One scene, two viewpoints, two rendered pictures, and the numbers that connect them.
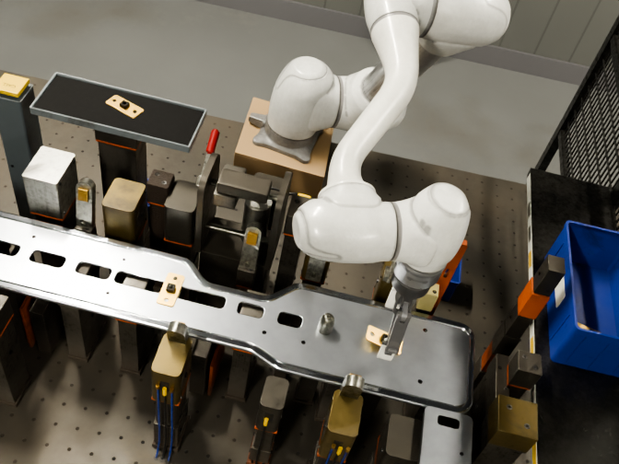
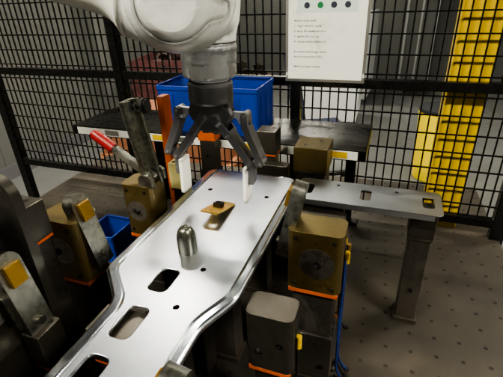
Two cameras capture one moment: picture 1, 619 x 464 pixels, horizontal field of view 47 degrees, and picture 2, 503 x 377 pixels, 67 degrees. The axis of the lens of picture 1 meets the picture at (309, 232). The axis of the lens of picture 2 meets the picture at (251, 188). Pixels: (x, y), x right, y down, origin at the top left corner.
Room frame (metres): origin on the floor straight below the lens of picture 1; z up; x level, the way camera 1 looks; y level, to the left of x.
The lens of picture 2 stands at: (0.58, 0.38, 1.38)
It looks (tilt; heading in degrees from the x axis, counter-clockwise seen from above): 27 degrees down; 290
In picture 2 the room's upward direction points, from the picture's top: 2 degrees counter-clockwise
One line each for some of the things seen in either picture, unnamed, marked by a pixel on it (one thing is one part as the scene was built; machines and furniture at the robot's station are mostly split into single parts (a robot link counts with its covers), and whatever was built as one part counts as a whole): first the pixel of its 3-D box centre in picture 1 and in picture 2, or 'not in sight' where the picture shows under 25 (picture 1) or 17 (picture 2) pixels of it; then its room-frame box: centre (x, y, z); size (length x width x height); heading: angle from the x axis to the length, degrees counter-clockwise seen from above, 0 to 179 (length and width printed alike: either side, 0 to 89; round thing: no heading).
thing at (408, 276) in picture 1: (419, 262); (209, 60); (0.85, -0.21, 1.29); 0.09 x 0.09 x 0.06
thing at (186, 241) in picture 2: (326, 324); (186, 241); (0.86, -0.08, 1.02); 0.03 x 0.03 x 0.07
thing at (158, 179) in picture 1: (160, 235); not in sight; (1.08, 0.35, 0.90); 0.05 x 0.05 x 0.40; 89
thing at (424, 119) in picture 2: not in sight; (437, 143); (0.13, -2.75, 0.28); 0.37 x 0.36 x 0.57; 95
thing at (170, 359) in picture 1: (169, 402); not in sight; (0.68, 0.20, 0.87); 0.12 x 0.07 x 0.35; 179
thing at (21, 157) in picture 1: (26, 158); not in sight; (1.21, 0.74, 0.92); 0.08 x 0.08 x 0.44; 89
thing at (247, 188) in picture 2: (388, 349); (247, 182); (0.79, -0.21, 1.07); 0.03 x 0.01 x 0.07; 89
